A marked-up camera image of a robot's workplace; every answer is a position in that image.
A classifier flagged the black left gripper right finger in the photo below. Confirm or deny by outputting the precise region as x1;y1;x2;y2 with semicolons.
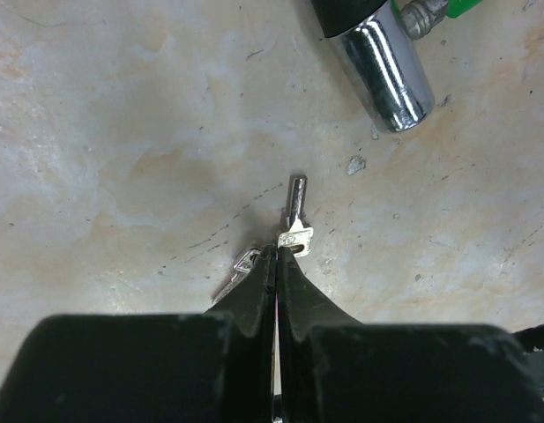
276;248;544;422

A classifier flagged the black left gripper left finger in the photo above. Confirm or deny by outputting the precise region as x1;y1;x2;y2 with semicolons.
0;246;276;422

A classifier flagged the small silver key pair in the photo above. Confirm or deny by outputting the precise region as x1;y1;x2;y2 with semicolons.
212;174;314;304

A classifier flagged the green cable lock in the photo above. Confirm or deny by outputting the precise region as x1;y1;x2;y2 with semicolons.
311;0;480;133

